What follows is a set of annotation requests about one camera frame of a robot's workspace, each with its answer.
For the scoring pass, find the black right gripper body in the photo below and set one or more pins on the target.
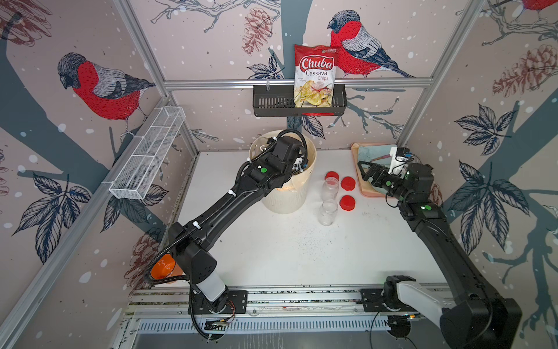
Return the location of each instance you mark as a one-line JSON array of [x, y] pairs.
[[392, 185]]

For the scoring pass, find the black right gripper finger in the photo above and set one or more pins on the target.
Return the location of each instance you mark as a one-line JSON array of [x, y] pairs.
[[370, 175], [368, 165]]

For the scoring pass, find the red jar lid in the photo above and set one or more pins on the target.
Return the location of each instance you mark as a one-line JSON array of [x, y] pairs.
[[348, 183], [347, 203], [332, 174]]

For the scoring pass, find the glass jar with tea leaves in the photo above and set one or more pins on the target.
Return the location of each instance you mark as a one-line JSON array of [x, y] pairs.
[[330, 189]]

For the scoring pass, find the red-lidded glass jar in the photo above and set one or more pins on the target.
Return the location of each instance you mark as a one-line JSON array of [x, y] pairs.
[[328, 212]]

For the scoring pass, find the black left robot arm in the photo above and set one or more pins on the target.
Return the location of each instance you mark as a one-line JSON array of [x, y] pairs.
[[286, 153]]

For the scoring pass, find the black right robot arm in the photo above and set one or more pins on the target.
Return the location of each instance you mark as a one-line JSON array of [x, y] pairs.
[[478, 316]]

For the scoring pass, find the pink plastic tray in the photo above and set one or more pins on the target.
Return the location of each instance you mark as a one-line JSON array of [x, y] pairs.
[[365, 188]]

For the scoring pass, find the yellowish bin liner bag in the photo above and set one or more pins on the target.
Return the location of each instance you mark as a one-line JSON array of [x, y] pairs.
[[298, 180]]

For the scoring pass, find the cream waste bin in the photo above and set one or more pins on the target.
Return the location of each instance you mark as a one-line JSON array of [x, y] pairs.
[[285, 201]]

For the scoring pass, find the Chuba cassava chips bag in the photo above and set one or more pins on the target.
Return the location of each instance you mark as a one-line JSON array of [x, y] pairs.
[[315, 72]]

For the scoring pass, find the orange cup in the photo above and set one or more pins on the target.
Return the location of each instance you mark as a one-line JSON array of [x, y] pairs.
[[165, 268]]

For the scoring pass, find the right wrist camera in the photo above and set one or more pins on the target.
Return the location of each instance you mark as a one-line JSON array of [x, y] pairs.
[[400, 157]]

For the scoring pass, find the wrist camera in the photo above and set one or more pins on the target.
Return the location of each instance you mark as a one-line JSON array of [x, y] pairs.
[[299, 166], [400, 157]]

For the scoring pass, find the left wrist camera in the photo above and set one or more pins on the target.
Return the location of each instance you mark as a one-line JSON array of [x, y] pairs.
[[299, 166]]

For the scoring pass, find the black wall basket shelf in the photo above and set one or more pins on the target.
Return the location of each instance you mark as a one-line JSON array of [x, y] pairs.
[[278, 101]]

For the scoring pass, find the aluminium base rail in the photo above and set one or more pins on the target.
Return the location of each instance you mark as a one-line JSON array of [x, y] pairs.
[[262, 310]]

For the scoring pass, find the white wire mesh basket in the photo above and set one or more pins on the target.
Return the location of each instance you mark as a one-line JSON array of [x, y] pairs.
[[138, 174]]

